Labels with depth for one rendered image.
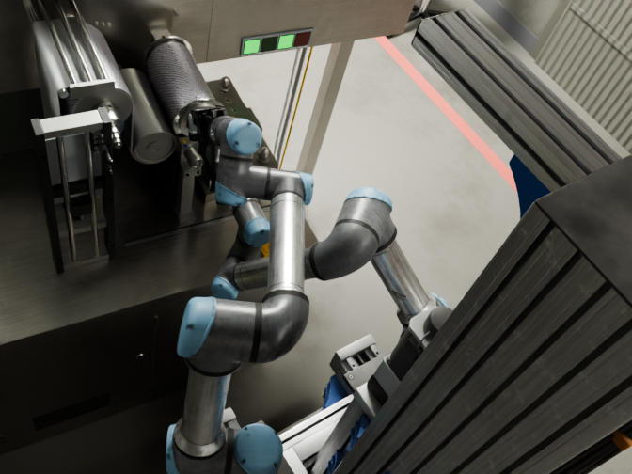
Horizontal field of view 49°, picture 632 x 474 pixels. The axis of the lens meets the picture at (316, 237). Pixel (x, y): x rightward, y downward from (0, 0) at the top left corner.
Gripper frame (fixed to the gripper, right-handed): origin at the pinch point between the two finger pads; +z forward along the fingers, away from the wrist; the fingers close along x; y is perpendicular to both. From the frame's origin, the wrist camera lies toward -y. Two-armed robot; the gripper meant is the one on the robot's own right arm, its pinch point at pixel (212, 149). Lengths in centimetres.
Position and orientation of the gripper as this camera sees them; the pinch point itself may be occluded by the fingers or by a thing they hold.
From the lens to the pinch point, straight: 203.1
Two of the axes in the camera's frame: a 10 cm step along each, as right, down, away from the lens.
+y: 2.1, -5.8, -7.9
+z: -4.4, -7.7, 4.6
